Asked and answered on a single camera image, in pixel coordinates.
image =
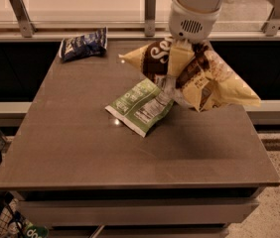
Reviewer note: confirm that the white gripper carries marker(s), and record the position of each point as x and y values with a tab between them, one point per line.
190	24

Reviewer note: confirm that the brown chip bag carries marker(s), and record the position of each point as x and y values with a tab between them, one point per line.
194	75

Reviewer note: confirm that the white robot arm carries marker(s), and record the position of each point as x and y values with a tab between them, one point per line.
212	5

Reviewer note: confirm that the green chip bag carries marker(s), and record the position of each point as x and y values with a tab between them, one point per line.
141	107

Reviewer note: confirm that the blue chip bag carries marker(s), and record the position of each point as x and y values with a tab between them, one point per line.
84	46

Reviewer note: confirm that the glass railing panel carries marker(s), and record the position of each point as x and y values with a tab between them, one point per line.
72	14

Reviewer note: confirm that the grey cabinet drawer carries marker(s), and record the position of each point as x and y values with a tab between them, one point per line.
138	211

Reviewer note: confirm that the middle metal rail bracket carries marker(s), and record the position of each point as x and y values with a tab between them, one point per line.
149	18

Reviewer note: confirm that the metal rail bracket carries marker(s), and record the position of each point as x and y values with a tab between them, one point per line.
27	29
149	18
271	26

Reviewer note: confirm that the right metal rail bracket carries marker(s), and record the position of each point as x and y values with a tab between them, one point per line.
271	26

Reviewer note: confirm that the left metal rail bracket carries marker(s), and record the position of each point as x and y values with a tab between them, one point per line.
27	29

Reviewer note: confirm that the wire basket with green package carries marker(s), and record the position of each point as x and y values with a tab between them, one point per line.
13	224

